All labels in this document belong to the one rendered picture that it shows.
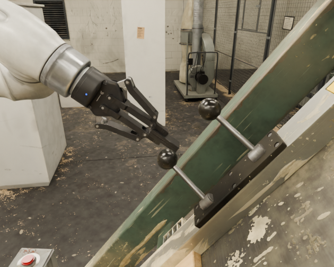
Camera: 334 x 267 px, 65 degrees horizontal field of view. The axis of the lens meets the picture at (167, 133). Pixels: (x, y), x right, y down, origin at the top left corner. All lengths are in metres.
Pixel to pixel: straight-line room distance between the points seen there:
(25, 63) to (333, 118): 0.49
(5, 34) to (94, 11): 7.84
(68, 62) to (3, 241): 2.23
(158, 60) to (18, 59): 3.51
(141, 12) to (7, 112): 2.15
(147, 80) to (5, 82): 3.44
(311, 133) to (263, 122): 0.25
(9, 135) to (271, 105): 2.55
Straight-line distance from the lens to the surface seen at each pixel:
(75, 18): 8.43
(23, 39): 0.53
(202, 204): 0.46
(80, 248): 2.34
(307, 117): 0.42
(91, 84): 0.51
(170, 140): 0.55
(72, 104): 5.45
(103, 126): 0.56
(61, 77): 0.52
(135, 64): 3.96
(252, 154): 0.42
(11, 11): 0.56
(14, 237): 2.63
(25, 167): 3.01
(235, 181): 0.44
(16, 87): 0.67
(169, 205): 0.76
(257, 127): 0.65
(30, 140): 2.85
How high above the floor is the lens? 1.67
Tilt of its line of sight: 25 degrees down
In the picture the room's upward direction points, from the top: straight up
